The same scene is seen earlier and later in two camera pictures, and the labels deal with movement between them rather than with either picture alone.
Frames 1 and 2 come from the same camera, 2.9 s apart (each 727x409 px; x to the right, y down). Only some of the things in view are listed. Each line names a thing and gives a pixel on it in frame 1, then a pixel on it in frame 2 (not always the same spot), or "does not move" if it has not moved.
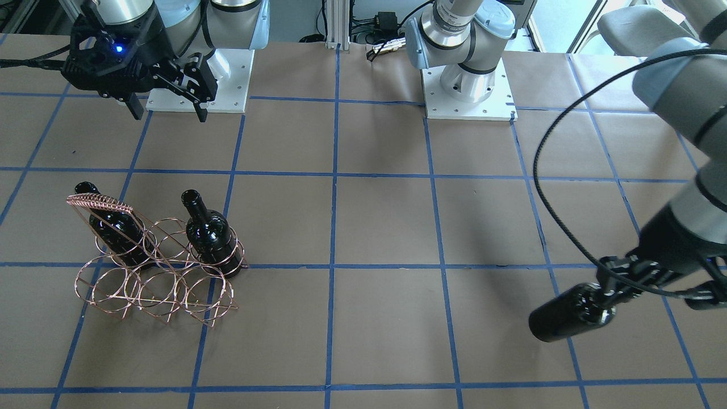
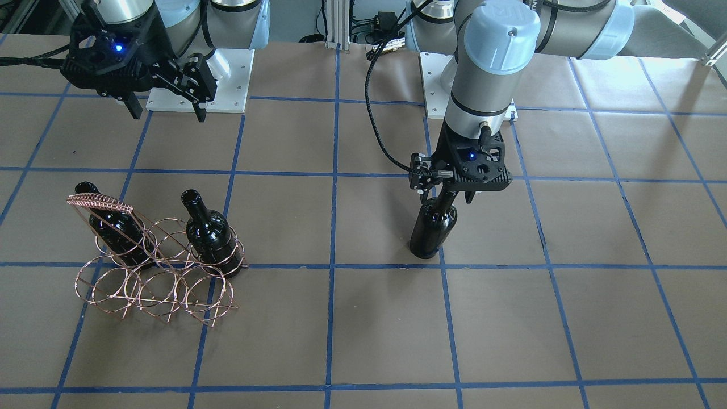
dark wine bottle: (579, 308) → (431, 228)
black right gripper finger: (134, 105) does not move
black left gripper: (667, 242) → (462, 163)
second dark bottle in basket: (211, 237) does not move
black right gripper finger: (201, 113) does not move
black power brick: (386, 21) does not move
